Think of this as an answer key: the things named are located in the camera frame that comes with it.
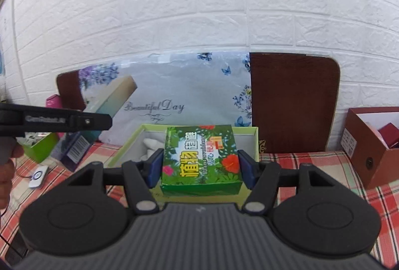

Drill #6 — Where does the floral plastic bag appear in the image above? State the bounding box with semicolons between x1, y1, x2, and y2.
78;51;252;146

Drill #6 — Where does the pink bottle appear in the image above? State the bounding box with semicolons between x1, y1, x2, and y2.
46;95;64;109

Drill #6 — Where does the green floral printed box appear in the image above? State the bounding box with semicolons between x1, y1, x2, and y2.
160;124;243;197

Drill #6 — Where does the small green open box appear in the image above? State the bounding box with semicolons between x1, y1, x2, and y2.
23;131;60;165

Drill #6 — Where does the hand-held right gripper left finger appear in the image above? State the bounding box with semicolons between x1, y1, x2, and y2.
67;148;164;216

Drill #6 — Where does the brown cardboard box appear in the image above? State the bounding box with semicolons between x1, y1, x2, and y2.
340;106;399;190

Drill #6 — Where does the white plastic item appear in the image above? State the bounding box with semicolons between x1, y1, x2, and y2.
142;137;165;162

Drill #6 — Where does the dark red item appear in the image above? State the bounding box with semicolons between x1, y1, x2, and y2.
377;123;399;149

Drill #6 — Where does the brown wooden board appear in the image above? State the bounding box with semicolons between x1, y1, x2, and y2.
56;52;340;154

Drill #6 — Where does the light green storage box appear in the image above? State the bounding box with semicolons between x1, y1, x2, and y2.
106;124;260;196

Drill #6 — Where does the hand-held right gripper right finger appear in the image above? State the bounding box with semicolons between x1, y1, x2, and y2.
237;149;332;216

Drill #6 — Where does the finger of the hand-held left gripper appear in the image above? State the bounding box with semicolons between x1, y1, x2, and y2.
70;113;113;133

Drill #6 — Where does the teal gradient carton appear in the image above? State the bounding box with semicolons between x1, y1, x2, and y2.
50;75;138;172

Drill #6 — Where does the white round device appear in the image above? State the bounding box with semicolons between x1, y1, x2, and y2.
29;166;49;189

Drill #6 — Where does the red checked tablecloth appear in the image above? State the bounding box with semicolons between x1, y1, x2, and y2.
0;141;399;267

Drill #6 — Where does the person's left hand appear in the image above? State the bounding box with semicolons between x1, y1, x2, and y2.
0;145;24;211

